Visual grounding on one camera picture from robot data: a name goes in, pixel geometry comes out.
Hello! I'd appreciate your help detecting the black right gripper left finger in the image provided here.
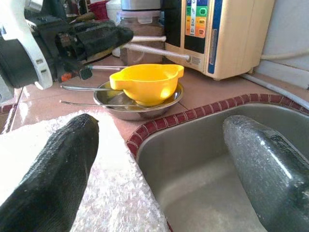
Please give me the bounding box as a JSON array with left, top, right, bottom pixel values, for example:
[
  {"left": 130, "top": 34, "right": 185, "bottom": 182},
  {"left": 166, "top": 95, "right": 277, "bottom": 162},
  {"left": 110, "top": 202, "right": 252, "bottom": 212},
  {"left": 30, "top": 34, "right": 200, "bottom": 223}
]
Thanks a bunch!
[{"left": 0, "top": 113, "right": 100, "bottom": 232}]

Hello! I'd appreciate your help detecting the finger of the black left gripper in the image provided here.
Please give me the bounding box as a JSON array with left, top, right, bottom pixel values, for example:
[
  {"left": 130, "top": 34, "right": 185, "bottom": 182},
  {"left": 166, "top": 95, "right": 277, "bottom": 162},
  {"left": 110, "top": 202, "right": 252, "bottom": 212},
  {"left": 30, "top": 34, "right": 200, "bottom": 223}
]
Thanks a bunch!
[
  {"left": 70, "top": 20, "right": 116, "bottom": 33},
  {"left": 76, "top": 26, "right": 134, "bottom": 61}
]

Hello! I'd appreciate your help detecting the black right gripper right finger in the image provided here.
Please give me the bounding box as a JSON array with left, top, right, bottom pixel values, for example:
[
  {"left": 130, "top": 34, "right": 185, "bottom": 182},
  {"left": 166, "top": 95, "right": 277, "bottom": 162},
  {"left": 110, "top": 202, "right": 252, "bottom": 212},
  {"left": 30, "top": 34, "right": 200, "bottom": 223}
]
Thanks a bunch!
[{"left": 222, "top": 115, "right": 309, "bottom": 232}]

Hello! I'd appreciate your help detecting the metal spoon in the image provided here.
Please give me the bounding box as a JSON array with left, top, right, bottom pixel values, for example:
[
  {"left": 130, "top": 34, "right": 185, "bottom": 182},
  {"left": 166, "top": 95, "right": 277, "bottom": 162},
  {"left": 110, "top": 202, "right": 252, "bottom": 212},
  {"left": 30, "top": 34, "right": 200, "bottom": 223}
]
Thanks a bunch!
[
  {"left": 59, "top": 100, "right": 145, "bottom": 109},
  {"left": 60, "top": 85, "right": 114, "bottom": 92}
]

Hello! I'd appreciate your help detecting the yellow plastic bowl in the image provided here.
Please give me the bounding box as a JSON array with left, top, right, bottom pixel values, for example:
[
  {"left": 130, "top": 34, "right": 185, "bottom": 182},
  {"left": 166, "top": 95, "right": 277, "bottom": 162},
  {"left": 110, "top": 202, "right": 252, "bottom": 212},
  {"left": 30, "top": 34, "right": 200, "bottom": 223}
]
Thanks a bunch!
[{"left": 109, "top": 64, "right": 185, "bottom": 107}]

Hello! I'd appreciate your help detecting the stainless steel bowl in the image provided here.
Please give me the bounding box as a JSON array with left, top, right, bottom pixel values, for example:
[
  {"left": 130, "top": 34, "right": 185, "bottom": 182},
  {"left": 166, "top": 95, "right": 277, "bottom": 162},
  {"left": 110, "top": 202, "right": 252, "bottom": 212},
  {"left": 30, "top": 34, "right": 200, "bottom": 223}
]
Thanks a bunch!
[{"left": 93, "top": 81, "right": 184, "bottom": 121}]

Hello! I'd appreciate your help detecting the red container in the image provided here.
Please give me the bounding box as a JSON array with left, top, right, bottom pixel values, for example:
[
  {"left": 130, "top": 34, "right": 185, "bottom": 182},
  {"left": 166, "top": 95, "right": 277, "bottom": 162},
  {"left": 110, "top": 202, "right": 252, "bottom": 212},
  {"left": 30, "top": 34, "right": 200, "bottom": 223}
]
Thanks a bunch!
[{"left": 88, "top": 0, "right": 110, "bottom": 21}]

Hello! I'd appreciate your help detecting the white stick green end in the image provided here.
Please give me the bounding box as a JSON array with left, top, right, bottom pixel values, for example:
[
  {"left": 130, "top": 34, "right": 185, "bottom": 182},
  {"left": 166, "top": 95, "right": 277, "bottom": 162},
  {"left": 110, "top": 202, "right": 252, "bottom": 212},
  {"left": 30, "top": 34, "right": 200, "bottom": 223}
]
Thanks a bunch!
[{"left": 87, "top": 64, "right": 121, "bottom": 72}]

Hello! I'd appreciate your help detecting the clear container brown powder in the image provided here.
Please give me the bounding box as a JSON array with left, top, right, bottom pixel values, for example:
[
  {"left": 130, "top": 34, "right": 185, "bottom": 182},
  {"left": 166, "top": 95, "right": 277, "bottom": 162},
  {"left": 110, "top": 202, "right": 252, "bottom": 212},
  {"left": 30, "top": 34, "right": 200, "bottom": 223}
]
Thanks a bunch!
[{"left": 117, "top": 10, "right": 166, "bottom": 66}]

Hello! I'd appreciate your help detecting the white ionizer tube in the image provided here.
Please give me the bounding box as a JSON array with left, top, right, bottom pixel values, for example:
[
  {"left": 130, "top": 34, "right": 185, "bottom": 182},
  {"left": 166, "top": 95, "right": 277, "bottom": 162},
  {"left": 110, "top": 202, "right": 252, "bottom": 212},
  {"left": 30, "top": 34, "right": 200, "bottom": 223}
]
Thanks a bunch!
[{"left": 131, "top": 35, "right": 168, "bottom": 43}]

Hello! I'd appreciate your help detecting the clear bubble wrap sheet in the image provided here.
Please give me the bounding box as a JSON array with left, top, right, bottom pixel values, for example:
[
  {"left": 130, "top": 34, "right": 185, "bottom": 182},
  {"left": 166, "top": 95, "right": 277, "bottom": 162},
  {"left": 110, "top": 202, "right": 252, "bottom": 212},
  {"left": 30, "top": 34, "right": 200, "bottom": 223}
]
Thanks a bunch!
[{"left": 0, "top": 110, "right": 169, "bottom": 232}]

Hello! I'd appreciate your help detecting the stainless steel sink basin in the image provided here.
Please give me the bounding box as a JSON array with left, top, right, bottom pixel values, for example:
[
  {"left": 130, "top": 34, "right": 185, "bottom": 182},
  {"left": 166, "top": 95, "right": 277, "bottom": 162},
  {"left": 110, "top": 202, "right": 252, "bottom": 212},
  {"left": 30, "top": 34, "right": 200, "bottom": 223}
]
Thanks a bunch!
[{"left": 136, "top": 103, "right": 309, "bottom": 232}]

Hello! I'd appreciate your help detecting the beige water ionizer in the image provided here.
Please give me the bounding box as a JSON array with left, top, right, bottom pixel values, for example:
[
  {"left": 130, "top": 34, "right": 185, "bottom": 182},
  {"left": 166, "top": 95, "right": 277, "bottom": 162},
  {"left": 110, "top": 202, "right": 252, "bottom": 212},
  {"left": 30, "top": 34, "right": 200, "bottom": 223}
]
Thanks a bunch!
[{"left": 164, "top": 0, "right": 276, "bottom": 81}]

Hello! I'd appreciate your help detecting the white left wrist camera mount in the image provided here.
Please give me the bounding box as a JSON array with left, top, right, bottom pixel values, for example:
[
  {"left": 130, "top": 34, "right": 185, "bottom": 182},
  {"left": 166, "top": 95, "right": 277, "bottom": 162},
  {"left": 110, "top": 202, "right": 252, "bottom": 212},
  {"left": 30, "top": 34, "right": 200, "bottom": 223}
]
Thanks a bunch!
[{"left": 0, "top": 0, "right": 54, "bottom": 90}]

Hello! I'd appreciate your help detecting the flexible metal ionizer hose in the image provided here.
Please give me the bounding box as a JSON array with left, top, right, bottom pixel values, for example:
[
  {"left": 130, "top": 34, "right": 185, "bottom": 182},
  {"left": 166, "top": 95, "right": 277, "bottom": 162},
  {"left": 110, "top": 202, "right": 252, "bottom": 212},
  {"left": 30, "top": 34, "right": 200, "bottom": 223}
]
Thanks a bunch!
[{"left": 124, "top": 43, "right": 192, "bottom": 62}]

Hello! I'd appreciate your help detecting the thick white drain hose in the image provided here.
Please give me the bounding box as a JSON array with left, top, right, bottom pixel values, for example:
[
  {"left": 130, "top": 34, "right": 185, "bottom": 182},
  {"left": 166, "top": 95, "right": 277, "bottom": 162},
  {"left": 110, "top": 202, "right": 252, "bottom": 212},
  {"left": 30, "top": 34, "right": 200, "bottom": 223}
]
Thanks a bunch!
[{"left": 241, "top": 72, "right": 309, "bottom": 111}]

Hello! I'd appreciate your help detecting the thin white water hose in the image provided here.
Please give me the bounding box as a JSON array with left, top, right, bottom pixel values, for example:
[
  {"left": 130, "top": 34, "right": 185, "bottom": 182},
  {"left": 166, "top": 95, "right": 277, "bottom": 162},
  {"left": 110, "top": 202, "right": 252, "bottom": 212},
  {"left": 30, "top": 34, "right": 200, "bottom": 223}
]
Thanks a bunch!
[{"left": 262, "top": 51, "right": 309, "bottom": 61}]

